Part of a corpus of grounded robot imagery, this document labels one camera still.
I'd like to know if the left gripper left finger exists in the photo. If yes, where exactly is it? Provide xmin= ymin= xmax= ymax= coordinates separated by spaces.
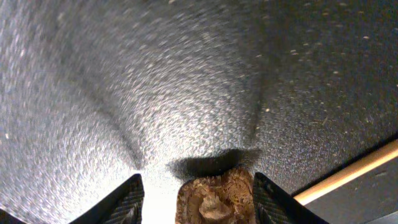
xmin=70 ymin=174 xmax=145 ymax=224

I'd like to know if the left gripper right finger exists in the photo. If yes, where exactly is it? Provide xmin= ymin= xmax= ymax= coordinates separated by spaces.
xmin=253 ymin=172 xmax=328 ymax=224

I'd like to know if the brown food scrap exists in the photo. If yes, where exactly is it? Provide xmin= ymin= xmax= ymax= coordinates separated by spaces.
xmin=175 ymin=168 xmax=256 ymax=224

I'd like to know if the wooden chopstick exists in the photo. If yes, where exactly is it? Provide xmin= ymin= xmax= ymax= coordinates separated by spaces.
xmin=294 ymin=140 xmax=397 ymax=205

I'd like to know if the round black tray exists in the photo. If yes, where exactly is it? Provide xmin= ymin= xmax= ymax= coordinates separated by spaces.
xmin=1 ymin=1 xmax=397 ymax=223

